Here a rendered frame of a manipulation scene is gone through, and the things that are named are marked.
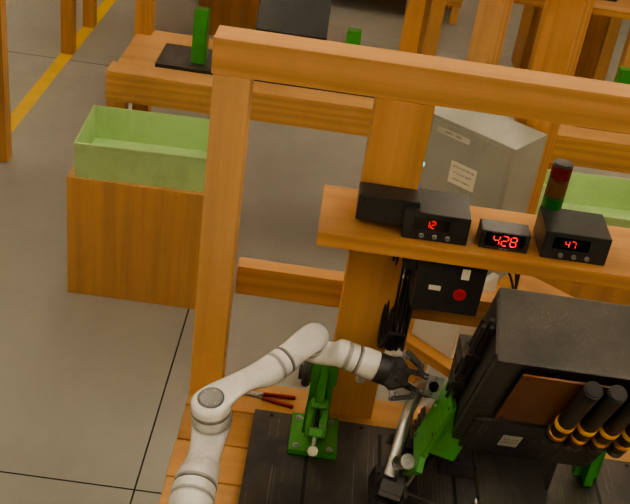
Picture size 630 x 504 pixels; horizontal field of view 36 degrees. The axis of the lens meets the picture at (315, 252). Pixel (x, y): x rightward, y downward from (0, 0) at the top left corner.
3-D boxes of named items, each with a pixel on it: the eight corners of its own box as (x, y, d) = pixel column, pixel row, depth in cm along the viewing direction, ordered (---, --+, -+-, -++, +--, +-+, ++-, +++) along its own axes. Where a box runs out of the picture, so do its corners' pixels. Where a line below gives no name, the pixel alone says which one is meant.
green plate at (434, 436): (444, 478, 237) (484, 419, 226) (413, 467, 236) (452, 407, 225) (441, 446, 247) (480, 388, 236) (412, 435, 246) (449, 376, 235)
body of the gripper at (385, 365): (371, 381, 232) (407, 394, 234) (382, 347, 234) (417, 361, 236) (363, 382, 240) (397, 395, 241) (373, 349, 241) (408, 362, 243)
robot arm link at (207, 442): (195, 411, 225) (172, 504, 206) (194, 383, 219) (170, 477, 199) (235, 415, 224) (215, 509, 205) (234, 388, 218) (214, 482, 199)
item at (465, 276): (476, 318, 244) (489, 268, 236) (409, 308, 244) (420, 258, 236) (472, 291, 255) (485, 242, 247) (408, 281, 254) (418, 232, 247)
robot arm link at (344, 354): (345, 379, 239) (358, 365, 231) (287, 358, 236) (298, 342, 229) (350, 355, 243) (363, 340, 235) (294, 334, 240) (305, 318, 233)
